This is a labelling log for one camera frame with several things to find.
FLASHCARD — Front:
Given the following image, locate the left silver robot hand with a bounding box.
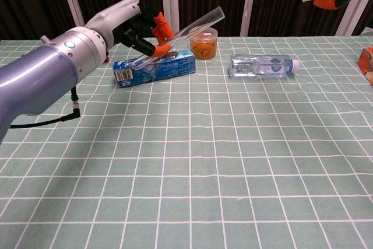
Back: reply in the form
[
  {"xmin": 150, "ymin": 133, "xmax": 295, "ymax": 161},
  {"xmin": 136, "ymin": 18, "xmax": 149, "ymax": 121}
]
[{"xmin": 84, "ymin": 0, "xmax": 175, "ymax": 58}]

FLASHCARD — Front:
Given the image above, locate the clear glass test tube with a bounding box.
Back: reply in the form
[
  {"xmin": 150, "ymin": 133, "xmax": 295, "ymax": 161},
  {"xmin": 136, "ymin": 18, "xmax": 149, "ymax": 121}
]
[{"xmin": 131, "ymin": 6, "xmax": 225, "ymax": 71}]

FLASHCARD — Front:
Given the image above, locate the orange carton box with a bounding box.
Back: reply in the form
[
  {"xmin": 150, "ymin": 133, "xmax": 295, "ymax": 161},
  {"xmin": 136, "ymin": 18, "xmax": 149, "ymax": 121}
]
[{"xmin": 357, "ymin": 45, "xmax": 373, "ymax": 87}]

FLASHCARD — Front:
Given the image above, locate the blue Oreo cookie box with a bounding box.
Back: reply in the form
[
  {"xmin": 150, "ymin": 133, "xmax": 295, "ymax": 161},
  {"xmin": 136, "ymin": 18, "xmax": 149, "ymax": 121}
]
[{"xmin": 112, "ymin": 49, "xmax": 196, "ymax": 88}]

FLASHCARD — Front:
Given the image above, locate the clear jar of rubber bands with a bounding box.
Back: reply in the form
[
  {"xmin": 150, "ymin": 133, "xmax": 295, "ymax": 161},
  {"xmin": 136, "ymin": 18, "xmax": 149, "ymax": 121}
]
[{"xmin": 188, "ymin": 26, "xmax": 219, "ymax": 60}]

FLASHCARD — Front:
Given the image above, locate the clear plastic water bottle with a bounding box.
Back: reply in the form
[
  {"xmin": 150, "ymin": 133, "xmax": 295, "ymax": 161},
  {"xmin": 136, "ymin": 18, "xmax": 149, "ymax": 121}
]
[{"xmin": 228, "ymin": 54, "xmax": 301, "ymax": 78}]

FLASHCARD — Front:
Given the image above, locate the green checked tablecloth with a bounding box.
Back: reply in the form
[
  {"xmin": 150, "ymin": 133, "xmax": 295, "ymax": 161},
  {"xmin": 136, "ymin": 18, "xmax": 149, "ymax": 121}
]
[{"xmin": 0, "ymin": 36, "xmax": 373, "ymax": 249}]

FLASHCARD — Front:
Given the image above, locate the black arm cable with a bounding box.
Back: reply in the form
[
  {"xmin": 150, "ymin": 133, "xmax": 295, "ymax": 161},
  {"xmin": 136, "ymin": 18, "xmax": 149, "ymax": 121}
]
[{"xmin": 10, "ymin": 87, "xmax": 82, "ymax": 129}]

